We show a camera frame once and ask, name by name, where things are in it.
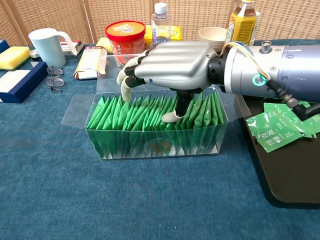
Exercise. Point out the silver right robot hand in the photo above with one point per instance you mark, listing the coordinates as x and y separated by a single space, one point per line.
175 65

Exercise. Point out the clear box of green packets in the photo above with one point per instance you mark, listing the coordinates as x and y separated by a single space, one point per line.
80 110

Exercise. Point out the silver-blue right robot arm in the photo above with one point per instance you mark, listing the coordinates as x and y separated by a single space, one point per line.
295 67

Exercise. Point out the yellow snack bag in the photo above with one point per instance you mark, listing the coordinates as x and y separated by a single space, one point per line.
176 33

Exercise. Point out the tea drink bottle yellow label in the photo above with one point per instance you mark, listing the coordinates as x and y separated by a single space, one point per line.
241 25

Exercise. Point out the green tea packets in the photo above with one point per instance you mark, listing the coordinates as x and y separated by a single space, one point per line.
112 117

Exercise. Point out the white box with 3D glasses print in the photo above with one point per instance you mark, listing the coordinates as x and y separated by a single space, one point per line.
78 45

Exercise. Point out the navy box with white insert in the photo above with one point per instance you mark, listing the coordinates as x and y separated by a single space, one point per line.
15 80

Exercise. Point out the blue Oreo cookie box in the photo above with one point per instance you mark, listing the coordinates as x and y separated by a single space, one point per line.
3 46

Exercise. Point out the clear water bottle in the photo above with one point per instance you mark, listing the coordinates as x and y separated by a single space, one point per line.
160 27

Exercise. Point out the beige bowl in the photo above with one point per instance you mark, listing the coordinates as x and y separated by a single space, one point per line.
212 35

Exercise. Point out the red instant noodle cup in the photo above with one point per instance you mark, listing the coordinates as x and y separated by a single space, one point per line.
125 32

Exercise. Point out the yellow sponge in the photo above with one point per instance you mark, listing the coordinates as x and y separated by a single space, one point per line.
13 57
103 43

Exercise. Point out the orange and white carton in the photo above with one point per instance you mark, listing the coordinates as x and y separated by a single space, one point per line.
90 60

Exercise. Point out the wicker folding screen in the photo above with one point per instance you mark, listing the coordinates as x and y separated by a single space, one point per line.
75 17

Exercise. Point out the small round dark tin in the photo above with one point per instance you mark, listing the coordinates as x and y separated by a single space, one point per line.
34 53

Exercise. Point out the teal carpet table cover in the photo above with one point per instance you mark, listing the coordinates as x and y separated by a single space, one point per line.
125 200

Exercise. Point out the black rectangular tray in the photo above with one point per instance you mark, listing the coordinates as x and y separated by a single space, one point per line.
295 175

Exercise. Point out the thin-frame eyeglasses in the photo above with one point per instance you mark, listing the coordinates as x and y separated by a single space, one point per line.
54 81

